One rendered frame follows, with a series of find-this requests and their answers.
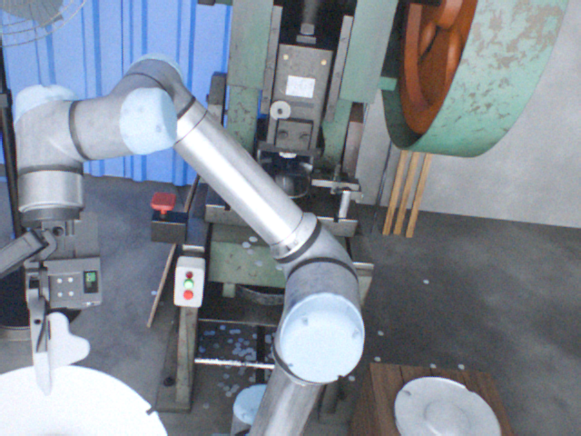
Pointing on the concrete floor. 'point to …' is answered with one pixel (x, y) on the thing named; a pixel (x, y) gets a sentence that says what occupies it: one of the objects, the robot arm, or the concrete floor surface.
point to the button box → (186, 278)
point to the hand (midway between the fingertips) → (41, 384)
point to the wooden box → (372, 393)
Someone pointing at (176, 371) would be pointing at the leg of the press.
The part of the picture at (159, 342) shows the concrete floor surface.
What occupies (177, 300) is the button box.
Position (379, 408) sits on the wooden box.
